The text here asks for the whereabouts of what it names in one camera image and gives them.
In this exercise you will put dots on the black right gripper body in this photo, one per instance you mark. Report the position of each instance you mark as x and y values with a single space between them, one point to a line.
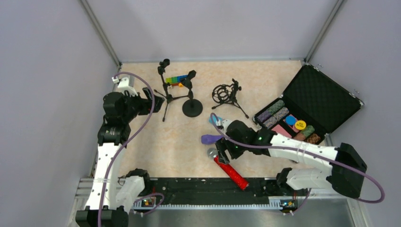
223 150

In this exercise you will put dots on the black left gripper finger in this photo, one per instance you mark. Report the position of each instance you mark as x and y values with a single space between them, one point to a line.
159 100
148 93

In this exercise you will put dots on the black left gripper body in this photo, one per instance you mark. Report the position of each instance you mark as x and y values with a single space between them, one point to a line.
148 100

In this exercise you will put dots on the red glitter microphone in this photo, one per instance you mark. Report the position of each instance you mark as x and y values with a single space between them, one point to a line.
228 169

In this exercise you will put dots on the black shock-mount tripod stand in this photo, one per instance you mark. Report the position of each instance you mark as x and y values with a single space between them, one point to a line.
226 94

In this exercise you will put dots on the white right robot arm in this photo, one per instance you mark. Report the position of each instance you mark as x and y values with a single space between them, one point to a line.
329 167

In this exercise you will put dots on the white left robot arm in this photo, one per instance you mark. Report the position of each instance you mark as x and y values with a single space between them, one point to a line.
106 205

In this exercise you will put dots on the black tripod mic stand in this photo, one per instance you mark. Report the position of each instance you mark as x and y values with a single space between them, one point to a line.
169 98

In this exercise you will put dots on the black round-base mic stand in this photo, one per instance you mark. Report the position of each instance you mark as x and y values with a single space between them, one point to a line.
192 107

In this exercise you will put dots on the purple toy microphone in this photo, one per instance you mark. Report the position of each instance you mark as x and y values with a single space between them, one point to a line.
208 139

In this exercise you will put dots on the colourful toy brick block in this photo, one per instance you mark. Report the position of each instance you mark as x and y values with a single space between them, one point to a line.
176 81

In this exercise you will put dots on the teal toy microphone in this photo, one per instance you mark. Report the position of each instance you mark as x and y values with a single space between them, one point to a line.
216 120

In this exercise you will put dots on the black poker chip case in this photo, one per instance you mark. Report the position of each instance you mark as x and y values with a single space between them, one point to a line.
313 97

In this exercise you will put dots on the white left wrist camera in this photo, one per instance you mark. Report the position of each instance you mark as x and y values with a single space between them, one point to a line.
124 85

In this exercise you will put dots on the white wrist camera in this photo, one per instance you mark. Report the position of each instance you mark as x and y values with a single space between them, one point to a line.
223 124
124 85

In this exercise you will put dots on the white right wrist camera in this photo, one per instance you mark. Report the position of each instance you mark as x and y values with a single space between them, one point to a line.
223 124

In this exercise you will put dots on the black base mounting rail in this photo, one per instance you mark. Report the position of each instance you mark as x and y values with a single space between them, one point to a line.
218 191

